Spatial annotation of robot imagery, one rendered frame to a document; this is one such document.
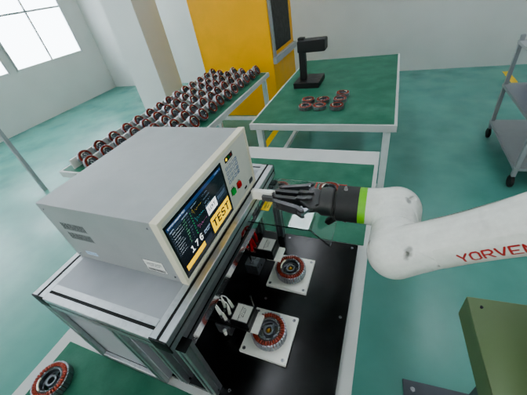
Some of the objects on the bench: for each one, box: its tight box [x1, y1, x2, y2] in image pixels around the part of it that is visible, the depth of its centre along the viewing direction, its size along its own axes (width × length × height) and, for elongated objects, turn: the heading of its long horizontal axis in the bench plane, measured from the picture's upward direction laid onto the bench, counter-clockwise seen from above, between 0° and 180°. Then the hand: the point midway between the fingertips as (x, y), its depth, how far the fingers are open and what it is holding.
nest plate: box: [239, 307, 299, 368], centre depth 90 cm, size 15×15×1 cm
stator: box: [275, 255, 306, 284], centre depth 105 cm, size 11×11×4 cm
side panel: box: [43, 304, 173, 383], centre depth 82 cm, size 28×3×32 cm, turn 80°
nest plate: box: [266, 255, 315, 295], centre depth 107 cm, size 15×15×1 cm
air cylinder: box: [245, 256, 265, 275], centre depth 111 cm, size 5×8×6 cm
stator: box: [251, 312, 287, 352], centre depth 88 cm, size 11×11×4 cm
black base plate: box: [172, 230, 358, 395], centre depth 100 cm, size 47×64×2 cm
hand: (263, 194), depth 81 cm, fingers closed
